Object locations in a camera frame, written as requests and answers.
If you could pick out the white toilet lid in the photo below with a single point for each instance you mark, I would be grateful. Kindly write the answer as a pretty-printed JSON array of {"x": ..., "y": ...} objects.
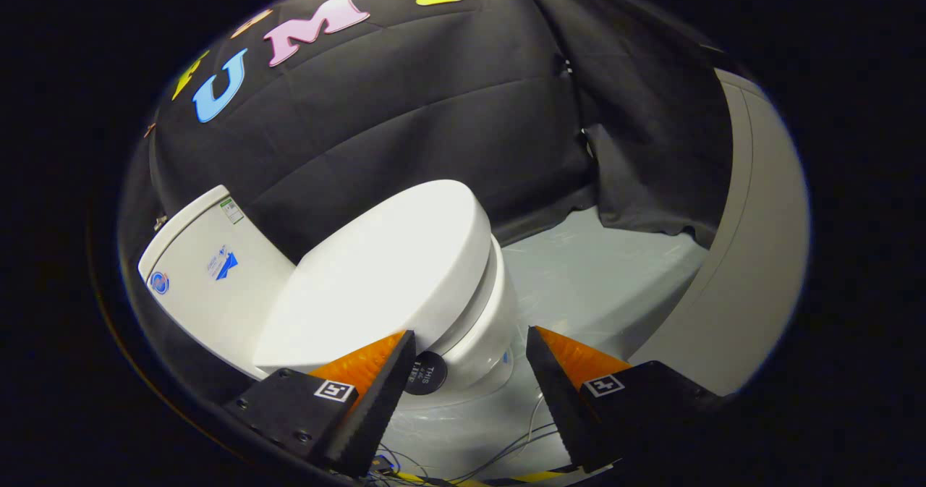
[{"x": 391, "y": 270}]

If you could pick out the yellow black hazard tape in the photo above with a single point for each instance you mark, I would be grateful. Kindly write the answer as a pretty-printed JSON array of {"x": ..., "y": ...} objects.
[{"x": 535, "y": 476}]

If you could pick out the black backdrop cloth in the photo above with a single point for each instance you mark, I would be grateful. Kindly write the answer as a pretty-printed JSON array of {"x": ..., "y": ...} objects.
[{"x": 405, "y": 111}]

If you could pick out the silver metal clip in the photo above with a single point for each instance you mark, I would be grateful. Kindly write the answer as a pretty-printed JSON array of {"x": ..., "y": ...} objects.
[{"x": 160, "y": 221}]

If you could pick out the black round lid tab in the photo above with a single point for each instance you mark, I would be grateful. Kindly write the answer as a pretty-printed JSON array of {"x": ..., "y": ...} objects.
[{"x": 428, "y": 375}]

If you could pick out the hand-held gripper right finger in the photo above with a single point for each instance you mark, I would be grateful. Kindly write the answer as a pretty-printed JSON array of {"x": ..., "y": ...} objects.
[{"x": 561, "y": 407}]

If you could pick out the grey panel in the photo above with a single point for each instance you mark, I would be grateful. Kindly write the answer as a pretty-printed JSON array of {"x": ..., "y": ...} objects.
[{"x": 752, "y": 255}]

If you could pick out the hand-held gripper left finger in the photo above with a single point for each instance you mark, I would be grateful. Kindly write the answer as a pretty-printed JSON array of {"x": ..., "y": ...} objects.
[{"x": 376, "y": 414}]

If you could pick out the white ceramic toilet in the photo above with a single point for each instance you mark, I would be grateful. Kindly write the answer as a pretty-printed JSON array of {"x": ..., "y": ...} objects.
[{"x": 253, "y": 299}]

